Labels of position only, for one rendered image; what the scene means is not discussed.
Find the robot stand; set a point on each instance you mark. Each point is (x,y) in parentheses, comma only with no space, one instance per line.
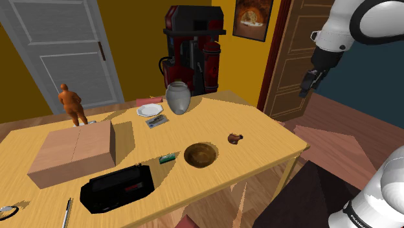
(303,199)

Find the brown wooden door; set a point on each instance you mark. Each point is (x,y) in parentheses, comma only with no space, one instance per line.
(300,56)

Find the brown wooden bowl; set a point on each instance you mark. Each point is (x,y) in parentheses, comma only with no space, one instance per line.
(200,154)

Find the small brown jug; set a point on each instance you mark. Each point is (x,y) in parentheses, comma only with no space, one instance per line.
(234,138)

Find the orange human figure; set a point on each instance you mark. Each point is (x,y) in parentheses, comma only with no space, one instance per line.
(72,104)

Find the grey panel door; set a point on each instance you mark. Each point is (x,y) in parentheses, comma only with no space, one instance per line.
(63,53)

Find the red chair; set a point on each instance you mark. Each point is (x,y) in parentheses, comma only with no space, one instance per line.
(148,101)

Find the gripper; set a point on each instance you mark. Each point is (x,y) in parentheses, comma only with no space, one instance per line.
(318,66)

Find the red and black machine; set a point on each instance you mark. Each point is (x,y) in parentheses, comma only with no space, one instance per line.
(192,50)

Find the grey card with print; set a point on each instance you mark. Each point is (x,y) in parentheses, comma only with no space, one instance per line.
(157,121)

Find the grey vase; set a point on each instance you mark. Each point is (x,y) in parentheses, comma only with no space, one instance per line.
(178,97)

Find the small green box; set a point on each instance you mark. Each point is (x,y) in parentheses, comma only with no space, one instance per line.
(167,158)

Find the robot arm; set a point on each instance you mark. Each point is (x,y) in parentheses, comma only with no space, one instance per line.
(363,22)

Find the black radio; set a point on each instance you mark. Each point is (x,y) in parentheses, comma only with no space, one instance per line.
(116,189)

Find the silver pen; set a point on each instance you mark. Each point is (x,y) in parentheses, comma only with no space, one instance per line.
(66,214)

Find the cardboard box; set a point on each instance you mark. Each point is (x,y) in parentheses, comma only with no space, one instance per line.
(72,151)

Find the wooden table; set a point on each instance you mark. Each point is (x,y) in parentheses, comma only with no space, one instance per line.
(195,126)

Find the framed orange wall picture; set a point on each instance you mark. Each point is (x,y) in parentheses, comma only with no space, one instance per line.
(253,19)

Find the white plate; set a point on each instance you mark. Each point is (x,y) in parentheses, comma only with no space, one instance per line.
(149,110)

